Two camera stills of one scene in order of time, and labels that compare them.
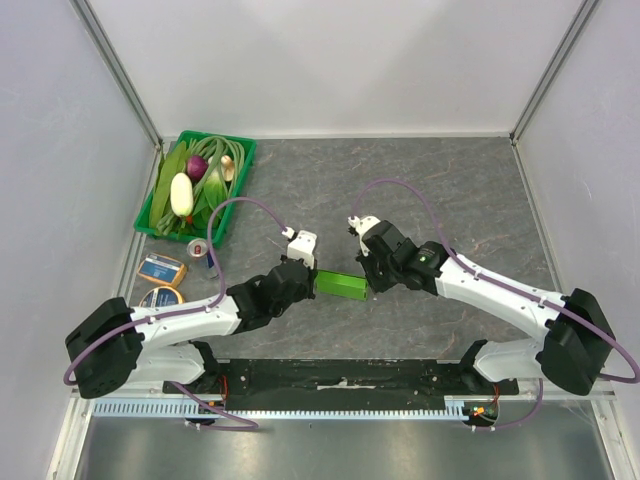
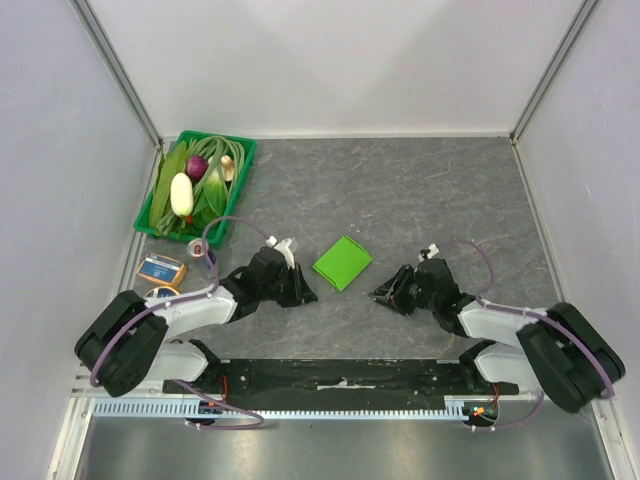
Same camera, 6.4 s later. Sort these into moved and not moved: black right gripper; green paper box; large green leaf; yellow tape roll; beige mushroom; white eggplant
Moved: green paper box; black right gripper
Not moved: large green leaf; white eggplant; yellow tape roll; beige mushroom
